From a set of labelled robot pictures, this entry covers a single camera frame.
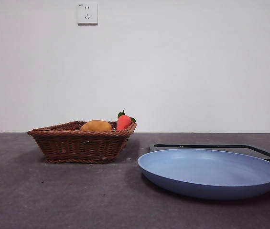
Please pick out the black cutting board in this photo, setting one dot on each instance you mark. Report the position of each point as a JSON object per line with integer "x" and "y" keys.
{"x": 262, "y": 153}

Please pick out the white wall socket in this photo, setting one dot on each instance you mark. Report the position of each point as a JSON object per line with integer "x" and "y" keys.
{"x": 87, "y": 13}

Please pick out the brown wicker basket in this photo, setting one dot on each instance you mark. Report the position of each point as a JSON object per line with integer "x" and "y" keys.
{"x": 77, "y": 145}

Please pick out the blue round plate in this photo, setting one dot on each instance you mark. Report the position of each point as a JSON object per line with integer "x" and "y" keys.
{"x": 208, "y": 176}

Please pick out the yellow-brown potato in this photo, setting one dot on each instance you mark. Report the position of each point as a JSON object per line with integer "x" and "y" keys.
{"x": 96, "y": 125}

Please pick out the red carrot with green leaves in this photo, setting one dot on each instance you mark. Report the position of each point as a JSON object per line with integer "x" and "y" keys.
{"x": 123, "y": 122}

